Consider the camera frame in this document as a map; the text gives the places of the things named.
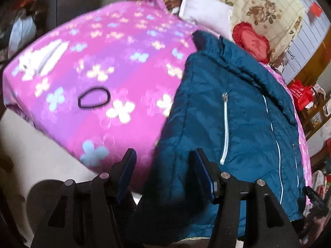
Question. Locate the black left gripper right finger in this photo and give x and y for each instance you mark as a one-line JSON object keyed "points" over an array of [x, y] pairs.
{"points": [[267, 224]]}

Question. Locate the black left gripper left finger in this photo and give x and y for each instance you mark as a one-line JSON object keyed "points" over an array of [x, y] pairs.
{"points": [[92, 213]]}

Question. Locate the teal quilted puffer jacket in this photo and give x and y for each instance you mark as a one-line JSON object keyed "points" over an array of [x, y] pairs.
{"points": [[233, 108]]}

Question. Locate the wooden shelf rack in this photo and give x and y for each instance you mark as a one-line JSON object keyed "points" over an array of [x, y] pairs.
{"points": [[317, 113]]}

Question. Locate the red plastic shopping bag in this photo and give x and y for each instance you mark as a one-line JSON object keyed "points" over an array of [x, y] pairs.
{"points": [[302, 95]]}

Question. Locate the pink floral bed sheet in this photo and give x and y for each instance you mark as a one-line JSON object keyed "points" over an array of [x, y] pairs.
{"points": [[105, 82]]}

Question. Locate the red heart-shaped cushion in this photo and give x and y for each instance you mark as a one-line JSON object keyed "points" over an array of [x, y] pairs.
{"points": [[256, 45]]}

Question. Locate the cream rose-print blanket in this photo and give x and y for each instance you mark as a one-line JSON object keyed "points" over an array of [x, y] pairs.
{"points": [[278, 20]]}

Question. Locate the white square pillow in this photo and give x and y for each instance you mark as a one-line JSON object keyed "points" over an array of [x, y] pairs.
{"points": [[214, 15]]}

